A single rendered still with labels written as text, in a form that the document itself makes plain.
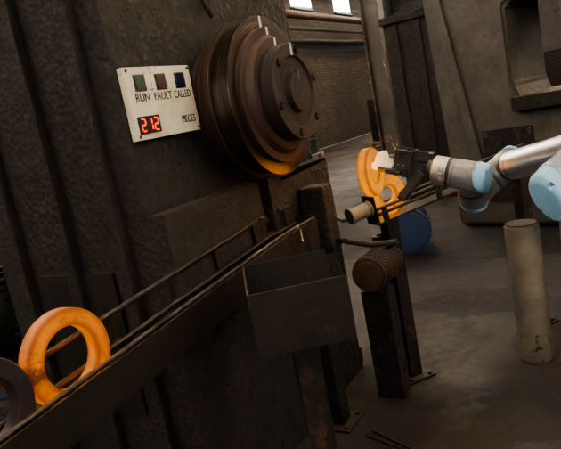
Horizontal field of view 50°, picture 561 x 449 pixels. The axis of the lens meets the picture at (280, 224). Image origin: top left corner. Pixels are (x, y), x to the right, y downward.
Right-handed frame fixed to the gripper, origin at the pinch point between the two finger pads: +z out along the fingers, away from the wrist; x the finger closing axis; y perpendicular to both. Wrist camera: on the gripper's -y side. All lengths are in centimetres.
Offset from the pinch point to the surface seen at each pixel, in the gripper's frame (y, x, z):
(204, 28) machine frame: 38, 28, 46
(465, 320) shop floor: -80, -79, -25
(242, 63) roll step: 30, 38, 26
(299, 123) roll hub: 13.8, 22.2, 15.5
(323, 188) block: -10.1, 0.4, 15.4
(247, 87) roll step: 24, 38, 24
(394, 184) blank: -10.7, -25.2, -1.1
